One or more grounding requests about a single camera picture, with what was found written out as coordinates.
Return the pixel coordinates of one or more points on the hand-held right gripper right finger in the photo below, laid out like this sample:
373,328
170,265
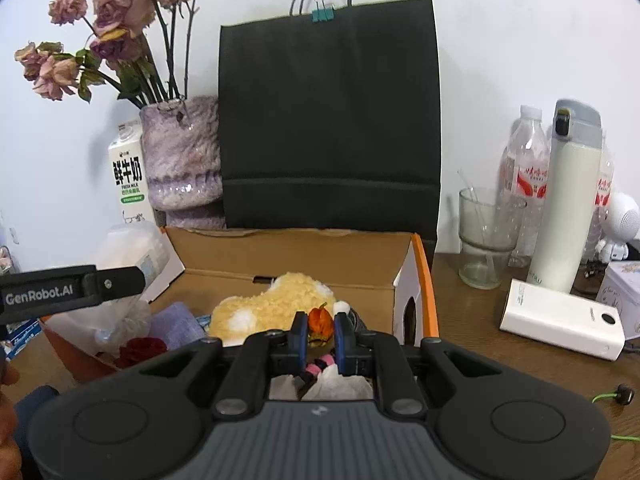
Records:
343,341

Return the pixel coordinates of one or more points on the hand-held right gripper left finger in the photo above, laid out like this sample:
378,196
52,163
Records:
300,334

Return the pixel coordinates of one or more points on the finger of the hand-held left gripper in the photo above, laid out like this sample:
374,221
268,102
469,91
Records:
122,282

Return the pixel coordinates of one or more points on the clear plastic bag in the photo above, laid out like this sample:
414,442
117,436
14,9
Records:
125,260

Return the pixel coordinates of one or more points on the small orange flower head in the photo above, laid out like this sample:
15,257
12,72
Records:
320,322

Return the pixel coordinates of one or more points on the cardboard box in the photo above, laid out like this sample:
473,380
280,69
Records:
300,255

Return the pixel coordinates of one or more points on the wooden desktop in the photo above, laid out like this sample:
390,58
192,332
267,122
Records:
475,355

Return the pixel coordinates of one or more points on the person's left hand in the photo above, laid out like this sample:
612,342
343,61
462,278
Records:
7,425

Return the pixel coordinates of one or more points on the blue packet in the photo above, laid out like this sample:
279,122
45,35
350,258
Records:
25,332

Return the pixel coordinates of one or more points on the yellow white plush toy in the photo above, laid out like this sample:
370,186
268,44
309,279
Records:
265,305

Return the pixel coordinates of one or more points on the white crumpled tissue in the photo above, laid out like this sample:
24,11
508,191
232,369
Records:
345,387

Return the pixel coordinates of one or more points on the purple towel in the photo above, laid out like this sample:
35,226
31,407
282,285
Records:
177,325

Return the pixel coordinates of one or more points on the dark red rose head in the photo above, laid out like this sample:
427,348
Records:
141,350

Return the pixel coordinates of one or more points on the small teal object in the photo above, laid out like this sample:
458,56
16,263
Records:
203,319

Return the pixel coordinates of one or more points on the white green milk carton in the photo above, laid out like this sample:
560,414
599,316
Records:
127,175

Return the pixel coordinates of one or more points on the person's dark blue clothing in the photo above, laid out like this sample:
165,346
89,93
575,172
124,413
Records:
37,402

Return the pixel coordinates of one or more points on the purple marbled vase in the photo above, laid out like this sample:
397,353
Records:
182,160

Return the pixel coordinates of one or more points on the clear glass cup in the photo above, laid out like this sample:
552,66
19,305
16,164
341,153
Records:
487,240

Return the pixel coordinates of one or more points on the white power bank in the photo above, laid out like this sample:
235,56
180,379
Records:
560,317

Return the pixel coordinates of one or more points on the black paper bag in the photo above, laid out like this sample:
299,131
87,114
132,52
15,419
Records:
330,110

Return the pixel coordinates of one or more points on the dried rose bouquet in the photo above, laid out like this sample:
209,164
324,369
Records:
105,35

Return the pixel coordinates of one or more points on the clear plastic water bottle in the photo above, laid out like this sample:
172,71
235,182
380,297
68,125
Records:
604,185
525,170

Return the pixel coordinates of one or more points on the white thermos flask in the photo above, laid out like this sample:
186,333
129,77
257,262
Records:
567,200

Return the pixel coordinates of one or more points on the white printed tin box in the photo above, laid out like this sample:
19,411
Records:
622,295

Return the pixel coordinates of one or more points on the white round robot speaker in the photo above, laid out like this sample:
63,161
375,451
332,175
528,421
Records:
622,220

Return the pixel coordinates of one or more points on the teal binder clip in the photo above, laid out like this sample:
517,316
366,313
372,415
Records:
322,11

